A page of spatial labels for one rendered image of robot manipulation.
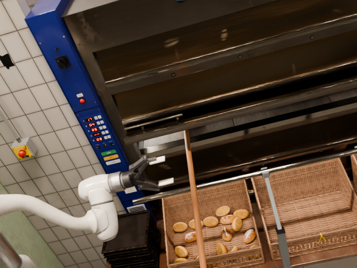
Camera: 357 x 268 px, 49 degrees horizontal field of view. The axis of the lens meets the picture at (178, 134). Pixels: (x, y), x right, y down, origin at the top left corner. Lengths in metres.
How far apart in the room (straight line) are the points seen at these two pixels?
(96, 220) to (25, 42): 0.95
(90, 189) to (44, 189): 0.93
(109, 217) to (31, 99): 0.85
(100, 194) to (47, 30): 0.82
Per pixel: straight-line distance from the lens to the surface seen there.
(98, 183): 1.78
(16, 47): 2.15
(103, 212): 1.77
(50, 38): 2.05
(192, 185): 2.05
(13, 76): 2.24
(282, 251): 2.21
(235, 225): 2.55
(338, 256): 2.46
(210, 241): 2.58
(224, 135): 2.35
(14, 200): 1.67
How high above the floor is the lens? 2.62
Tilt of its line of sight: 36 degrees down
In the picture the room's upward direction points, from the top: 19 degrees counter-clockwise
